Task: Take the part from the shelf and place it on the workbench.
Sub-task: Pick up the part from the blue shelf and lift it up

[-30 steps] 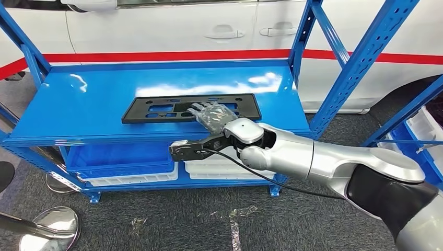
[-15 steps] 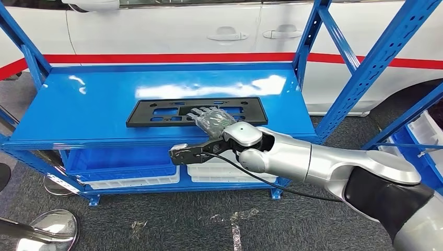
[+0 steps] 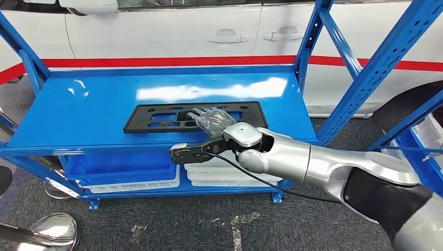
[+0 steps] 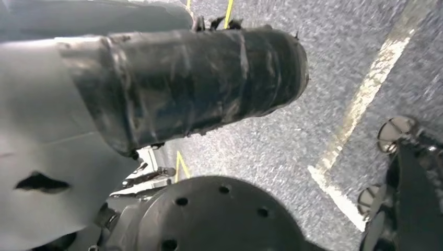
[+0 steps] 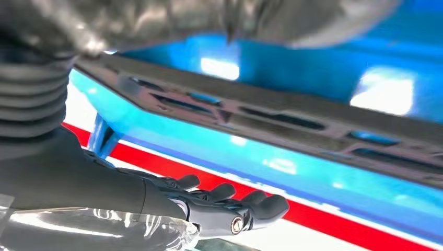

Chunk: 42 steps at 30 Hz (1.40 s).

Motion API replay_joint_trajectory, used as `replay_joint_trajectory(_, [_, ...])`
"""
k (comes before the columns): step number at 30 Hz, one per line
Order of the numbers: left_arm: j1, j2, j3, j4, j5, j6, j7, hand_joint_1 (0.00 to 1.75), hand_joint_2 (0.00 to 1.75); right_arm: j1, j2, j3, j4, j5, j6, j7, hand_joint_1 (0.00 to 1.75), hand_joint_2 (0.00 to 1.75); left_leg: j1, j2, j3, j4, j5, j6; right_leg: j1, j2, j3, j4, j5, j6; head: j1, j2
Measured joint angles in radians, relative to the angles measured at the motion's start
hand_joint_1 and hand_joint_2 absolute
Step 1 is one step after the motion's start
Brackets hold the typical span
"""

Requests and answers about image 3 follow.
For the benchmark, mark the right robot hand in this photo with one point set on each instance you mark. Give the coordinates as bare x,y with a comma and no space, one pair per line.
214,121

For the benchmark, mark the black plastic plate frame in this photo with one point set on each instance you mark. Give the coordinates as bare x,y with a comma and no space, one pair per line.
256,117

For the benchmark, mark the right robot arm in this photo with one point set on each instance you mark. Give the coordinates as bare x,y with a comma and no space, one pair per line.
287,162

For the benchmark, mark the blue metal shelf rack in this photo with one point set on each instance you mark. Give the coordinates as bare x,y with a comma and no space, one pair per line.
86,111
408,123

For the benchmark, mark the stacked white plastic trays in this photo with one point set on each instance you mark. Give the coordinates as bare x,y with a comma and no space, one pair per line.
221,176

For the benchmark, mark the white car with red stripe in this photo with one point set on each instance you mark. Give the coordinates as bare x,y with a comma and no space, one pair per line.
173,34

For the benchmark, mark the long clear tape strip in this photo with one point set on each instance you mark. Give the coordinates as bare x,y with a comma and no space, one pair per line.
239,225

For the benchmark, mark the blue plastic bin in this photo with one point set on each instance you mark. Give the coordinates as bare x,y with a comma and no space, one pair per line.
117,166
425,169

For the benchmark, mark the small clear tape scrap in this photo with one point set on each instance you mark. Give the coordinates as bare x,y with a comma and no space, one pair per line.
138,232

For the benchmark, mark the stanchion with chrome base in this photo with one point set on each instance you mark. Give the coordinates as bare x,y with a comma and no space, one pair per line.
59,192
52,228

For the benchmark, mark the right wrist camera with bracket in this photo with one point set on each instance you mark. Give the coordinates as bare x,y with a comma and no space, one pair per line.
187,156

